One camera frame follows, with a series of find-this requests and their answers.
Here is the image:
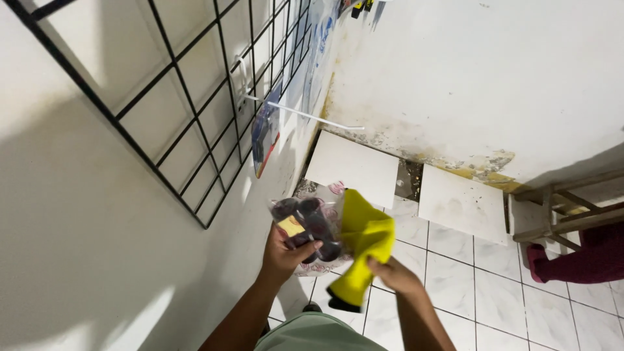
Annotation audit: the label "person's left hand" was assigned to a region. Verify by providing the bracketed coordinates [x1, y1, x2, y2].
[261, 224, 324, 284]

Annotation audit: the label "person's right hand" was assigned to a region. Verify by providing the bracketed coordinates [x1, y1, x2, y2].
[367, 256, 425, 296]

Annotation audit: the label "yellow cleaning cloth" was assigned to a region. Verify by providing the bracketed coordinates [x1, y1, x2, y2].
[326, 188, 396, 314]

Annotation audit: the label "clear packet of dark items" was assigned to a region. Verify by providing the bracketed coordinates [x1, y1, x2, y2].
[269, 181, 354, 278]

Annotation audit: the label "person's green shirt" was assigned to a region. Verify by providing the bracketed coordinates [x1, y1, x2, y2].
[253, 312, 388, 351]

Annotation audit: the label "loose white floor tile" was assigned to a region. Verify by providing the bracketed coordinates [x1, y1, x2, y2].
[418, 164, 509, 246]
[305, 130, 400, 210]

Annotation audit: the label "hanging blue red blister pack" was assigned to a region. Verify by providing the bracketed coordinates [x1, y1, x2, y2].
[251, 80, 283, 179]

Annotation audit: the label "white display hook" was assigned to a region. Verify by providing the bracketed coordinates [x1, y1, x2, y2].
[233, 55, 365, 131]

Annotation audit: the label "wooden stool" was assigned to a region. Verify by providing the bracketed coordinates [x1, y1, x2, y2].
[512, 169, 624, 252]

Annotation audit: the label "maroon cloth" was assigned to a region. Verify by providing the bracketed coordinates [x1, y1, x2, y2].
[526, 220, 624, 284]

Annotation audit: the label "row of hanging clear packets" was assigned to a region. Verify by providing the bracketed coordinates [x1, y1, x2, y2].
[285, 0, 342, 113]

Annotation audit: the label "hanging yellow black tools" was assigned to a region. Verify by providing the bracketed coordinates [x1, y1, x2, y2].
[341, 0, 391, 19]

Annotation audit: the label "black wire grid panel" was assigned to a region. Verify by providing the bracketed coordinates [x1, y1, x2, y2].
[5, 0, 313, 230]

